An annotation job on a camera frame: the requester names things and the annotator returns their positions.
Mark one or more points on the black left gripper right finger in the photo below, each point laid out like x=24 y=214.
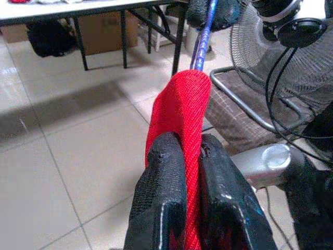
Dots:
x=226 y=182

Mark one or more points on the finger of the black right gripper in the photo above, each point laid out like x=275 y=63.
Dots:
x=226 y=14
x=197 y=13

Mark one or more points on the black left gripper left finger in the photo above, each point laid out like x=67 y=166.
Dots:
x=156 y=182

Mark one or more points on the blue plastic clothes hanger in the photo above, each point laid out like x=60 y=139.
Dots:
x=204 y=44

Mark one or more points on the plain red shirt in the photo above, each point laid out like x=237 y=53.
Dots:
x=187 y=109

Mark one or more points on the black fan grille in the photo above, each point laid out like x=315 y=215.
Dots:
x=247 y=39

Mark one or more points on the black mesh chair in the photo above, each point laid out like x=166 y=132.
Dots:
x=242 y=114

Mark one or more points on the brown cardboard box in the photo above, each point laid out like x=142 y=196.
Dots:
x=104 y=34

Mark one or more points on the large white table black legs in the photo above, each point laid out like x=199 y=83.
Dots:
x=78 y=9

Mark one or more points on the black bag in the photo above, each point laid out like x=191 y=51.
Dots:
x=49 y=39

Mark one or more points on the red garment under pile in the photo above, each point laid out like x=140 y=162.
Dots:
x=19 y=1

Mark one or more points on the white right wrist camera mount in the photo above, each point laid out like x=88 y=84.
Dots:
x=292 y=13

